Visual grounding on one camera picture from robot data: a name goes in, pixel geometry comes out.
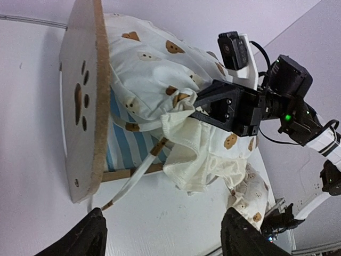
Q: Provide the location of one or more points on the small bear print pillow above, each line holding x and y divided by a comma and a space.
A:
250, 197

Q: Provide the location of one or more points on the large bear print cushion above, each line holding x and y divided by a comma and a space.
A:
157, 78

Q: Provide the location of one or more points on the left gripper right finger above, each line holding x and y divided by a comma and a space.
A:
239, 237

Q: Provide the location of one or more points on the wooden pet bed frame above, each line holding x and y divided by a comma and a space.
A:
85, 107

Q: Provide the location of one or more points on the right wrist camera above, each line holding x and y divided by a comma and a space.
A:
238, 58

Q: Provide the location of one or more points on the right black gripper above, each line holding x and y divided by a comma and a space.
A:
282, 97

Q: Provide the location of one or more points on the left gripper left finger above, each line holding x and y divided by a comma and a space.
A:
88, 237

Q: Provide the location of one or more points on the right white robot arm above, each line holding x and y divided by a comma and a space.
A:
326, 141

